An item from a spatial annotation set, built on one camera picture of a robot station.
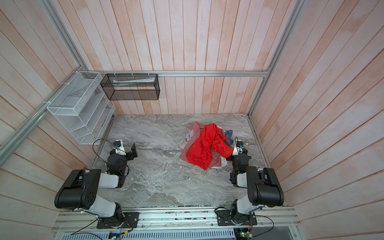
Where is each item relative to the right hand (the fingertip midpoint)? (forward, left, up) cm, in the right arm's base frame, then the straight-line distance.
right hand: (233, 144), depth 91 cm
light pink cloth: (+8, +28, 0) cm, 29 cm away
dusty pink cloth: (-7, +10, -6) cm, 14 cm away
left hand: (-3, +66, +1) cm, 66 cm away
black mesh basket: (+38, +71, +16) cm, 82 cm away
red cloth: (-4, +21, -1) cm, 21 cm away
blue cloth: (+15, -1, -8) cm, 17 cm away
